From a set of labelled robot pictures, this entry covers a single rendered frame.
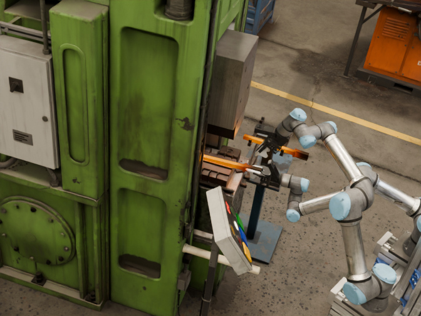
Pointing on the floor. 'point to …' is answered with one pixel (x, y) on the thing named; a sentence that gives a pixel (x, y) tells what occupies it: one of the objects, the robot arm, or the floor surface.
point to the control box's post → (210, 281)
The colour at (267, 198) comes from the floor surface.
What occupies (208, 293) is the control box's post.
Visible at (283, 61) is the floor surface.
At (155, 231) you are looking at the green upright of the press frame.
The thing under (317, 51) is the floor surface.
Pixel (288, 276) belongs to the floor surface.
